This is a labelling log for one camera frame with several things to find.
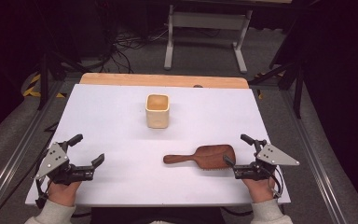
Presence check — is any bundle of black floor cables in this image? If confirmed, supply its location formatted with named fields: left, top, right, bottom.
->
left=103, top=26, right=171, bottom=75

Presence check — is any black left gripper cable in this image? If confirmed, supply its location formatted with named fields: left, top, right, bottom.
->
left=34, top=176, right=50, bottom=210

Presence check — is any white metal table frame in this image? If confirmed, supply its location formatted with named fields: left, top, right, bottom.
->
left=163, top=2, right=254, bottom=75

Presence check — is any wooden scoop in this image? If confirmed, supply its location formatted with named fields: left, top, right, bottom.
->
left=162, top=144, right=238, bottom=172

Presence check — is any yellow black hazard tape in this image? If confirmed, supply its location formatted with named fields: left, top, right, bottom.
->
left=254, top=70, right=286, bottom=101
left=22, top=72, right=67, bottom=99

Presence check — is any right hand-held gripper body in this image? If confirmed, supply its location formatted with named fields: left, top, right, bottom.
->
left=233, top=138, right=301, bottom=182

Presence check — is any cream square cup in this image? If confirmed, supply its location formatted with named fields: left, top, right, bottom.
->
left=145, top=92, right=171, bottom=130

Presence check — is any wooden table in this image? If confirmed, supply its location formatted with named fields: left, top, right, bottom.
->
left=78, top=72, right=250, bottom=90

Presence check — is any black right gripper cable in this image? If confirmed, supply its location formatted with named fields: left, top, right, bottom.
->
left=268, top=167, right=286, bottom=200

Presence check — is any black tripod stand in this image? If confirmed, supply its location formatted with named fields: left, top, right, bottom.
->
left=36, top=50, right=90, bottom=112
left=248, top=57, right=306, bottom=119

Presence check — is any person's right hand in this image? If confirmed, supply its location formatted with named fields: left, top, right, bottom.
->
left=241, top=176, right=277, bottom=204

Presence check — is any aluminium floor rail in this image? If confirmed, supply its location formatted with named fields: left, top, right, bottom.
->
left=0, top=77, right=76, bottom=224
left=279, top=89, right=348, bottom=224

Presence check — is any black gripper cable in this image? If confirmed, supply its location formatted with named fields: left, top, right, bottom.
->
left=34, top=176, right=50, bottom=210
left=268, top=167, right=286, bottom=200

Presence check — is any person's dark lap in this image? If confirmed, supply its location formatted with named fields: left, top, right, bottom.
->
left=89, top=206, right=227, bottom=224

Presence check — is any white table board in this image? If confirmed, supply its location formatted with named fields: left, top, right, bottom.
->
left=24, top=83, right=292, bottom=208

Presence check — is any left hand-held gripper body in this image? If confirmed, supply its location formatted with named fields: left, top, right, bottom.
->
left=34, top=141, right=96, bottom=187

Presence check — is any person's left hand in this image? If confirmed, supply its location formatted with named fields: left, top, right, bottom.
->
left=47, top=179, right=83, bottom=208

